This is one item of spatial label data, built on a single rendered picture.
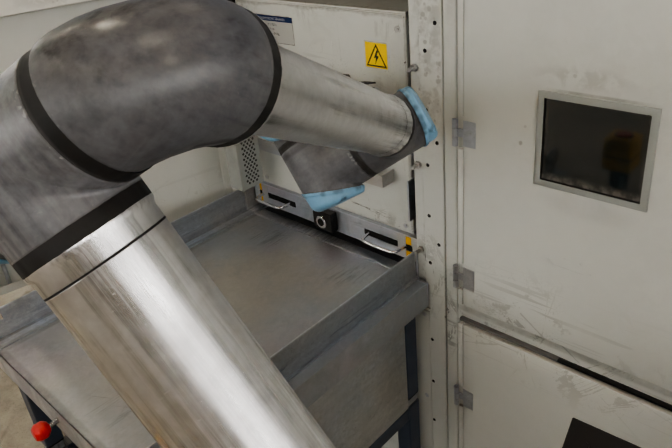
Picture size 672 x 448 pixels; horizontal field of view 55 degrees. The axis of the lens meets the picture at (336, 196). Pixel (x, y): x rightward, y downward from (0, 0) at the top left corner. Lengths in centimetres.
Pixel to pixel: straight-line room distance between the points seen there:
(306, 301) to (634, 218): 66
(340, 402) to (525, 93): 68
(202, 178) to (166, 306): 126
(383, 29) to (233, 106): 82
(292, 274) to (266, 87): 99
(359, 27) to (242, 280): 60
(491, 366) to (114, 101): 107
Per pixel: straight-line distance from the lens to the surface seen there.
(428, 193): 128
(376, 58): 130
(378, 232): 146
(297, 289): 140
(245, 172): 159
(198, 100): 46
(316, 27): 140
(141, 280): 50
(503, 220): 118
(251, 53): 48
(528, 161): 111
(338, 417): 135
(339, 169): 98
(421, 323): 147
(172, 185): 172
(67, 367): 136
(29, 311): 151
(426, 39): 117
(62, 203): 49
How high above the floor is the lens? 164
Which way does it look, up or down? 27 degrees down
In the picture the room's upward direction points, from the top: 6 degrees counter-clockwise
